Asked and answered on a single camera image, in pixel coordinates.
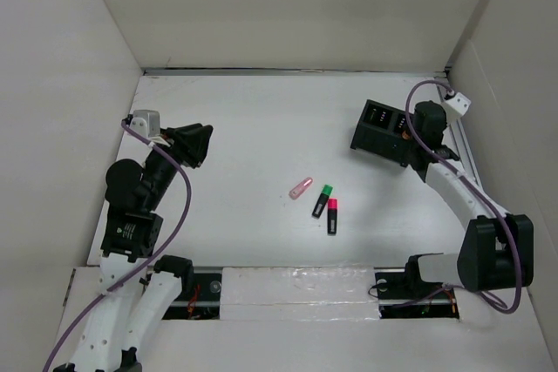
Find aluminium rail right edge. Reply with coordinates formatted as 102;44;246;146
435;75;507;264

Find red cap black highlighter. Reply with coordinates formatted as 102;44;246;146
327;198;338;235

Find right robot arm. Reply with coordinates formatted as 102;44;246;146
405;101;534;293

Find pink highlighter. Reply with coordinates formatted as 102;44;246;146
289;177;313;200

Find aluminium rail back edge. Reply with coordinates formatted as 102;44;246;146
143;67;446;78

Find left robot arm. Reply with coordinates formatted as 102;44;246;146
58;117;213;371

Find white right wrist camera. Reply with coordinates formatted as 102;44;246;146
441;91;471;124

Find green cap black highlighter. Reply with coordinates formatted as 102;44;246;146
311;185;333;219

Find black two-compartment organizer box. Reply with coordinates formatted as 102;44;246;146
350;100;411;167

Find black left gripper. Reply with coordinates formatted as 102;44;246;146
144;122;212;209

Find aluminium rail edge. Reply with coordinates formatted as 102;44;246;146
435;75;507;264
143;67;446;78

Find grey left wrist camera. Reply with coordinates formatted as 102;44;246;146
125;110;161;140

